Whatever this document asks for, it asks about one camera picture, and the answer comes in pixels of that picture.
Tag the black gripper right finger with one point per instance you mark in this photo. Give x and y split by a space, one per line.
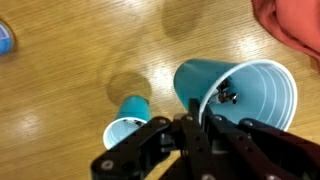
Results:
253 146

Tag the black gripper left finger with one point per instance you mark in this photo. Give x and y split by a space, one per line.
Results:
193 120

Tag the large blue plastic cup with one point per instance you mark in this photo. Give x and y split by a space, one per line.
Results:
263 90

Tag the small blue plastic cup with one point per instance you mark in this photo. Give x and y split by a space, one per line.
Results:
133 108

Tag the wrapped sweet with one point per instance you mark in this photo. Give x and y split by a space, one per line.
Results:
228 97
224 85
134 122

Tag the orange cloth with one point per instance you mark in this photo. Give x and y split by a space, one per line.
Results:
293 23

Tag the blue cylindrical snack can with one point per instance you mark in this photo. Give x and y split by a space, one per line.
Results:
5 41

